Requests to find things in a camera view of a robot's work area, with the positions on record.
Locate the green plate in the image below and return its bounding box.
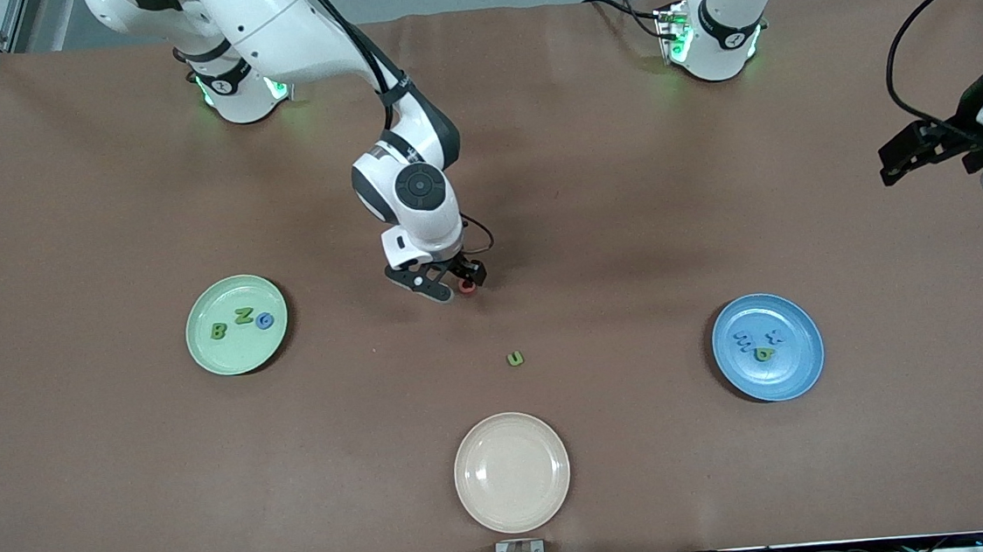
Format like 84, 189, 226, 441
181, 271, 294, 380

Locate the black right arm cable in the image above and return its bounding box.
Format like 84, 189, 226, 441
295, 0, 497, 273

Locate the brown table mat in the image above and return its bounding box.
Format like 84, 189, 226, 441
0, 0, 983, 552

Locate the blue plate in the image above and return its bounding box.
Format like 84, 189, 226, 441
708, 289, 828, 407

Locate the silver connector box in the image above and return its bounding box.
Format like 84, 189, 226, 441
654, 2, 697, 66

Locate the beige plate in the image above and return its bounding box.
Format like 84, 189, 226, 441
450, 408, 575, 538

